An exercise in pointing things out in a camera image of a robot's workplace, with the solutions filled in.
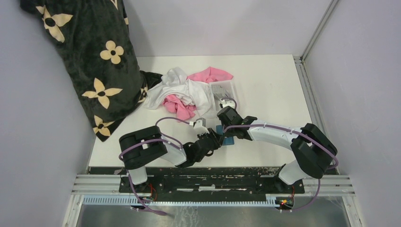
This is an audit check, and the blue leather card holder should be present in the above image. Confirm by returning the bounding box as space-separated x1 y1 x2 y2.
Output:
216 125 235 146

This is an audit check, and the stack of credit cards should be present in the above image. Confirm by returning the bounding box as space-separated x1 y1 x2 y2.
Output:
211 85 233 100

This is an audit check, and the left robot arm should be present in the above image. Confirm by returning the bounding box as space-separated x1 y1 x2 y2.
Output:
119 126 224 192

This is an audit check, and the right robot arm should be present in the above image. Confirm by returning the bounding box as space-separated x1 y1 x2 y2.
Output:
217 106 339 193

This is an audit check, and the clear plastic tray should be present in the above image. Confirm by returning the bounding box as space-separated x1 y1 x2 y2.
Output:
209 80 238 112

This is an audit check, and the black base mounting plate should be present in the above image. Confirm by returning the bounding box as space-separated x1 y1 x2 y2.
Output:
133 167 305 202

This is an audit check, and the pink cloth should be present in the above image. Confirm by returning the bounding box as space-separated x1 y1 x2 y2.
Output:
162 67 233 120

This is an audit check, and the white cloth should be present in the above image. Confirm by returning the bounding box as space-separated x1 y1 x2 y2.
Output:
144 67 213 120

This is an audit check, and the black floral blanket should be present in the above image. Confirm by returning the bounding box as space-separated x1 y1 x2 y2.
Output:
19 0 161 141

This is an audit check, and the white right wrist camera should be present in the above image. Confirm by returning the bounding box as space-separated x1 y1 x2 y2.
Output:
219 97 236 109

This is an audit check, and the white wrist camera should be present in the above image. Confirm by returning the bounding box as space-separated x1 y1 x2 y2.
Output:
219 97 236 109
193 118 209 134

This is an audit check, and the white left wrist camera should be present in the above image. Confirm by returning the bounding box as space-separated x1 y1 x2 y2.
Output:
193 118 209 134

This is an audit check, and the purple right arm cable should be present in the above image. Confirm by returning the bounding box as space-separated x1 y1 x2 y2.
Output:
222 97 340 212

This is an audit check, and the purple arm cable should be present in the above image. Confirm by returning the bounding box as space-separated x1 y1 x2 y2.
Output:
222 97 340 212
119 117 196 217

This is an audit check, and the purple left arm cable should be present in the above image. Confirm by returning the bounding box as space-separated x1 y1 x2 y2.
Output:
119 117 196 217

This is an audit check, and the aluminium frame rail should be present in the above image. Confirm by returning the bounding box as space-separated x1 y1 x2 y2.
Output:
62 175 364 227

